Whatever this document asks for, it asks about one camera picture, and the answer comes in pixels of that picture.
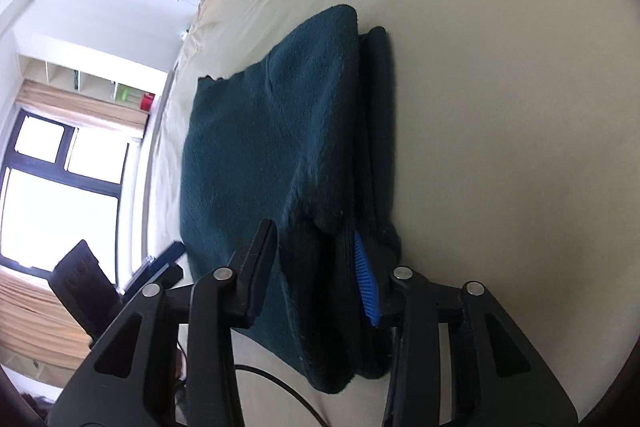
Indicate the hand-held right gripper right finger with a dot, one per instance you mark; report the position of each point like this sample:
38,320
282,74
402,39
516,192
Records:
367,287

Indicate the red box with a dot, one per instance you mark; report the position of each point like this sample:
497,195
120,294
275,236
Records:
147,102

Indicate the white window bench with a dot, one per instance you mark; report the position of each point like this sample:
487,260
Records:
137,207

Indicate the black framed window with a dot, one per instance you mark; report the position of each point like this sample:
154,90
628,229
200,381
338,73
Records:
60,207

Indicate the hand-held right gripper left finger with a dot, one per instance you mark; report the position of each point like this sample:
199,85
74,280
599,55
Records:
250,277

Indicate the white wall shelf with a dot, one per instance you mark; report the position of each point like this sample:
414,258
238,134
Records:
60,74

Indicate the dark green knit sweater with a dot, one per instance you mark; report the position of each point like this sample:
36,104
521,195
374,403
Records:
240,157

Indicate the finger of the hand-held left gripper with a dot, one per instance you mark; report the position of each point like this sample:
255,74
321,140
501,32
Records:
165,259
82,287

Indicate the bed with beige sheet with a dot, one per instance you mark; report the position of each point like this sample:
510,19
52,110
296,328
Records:
500,157

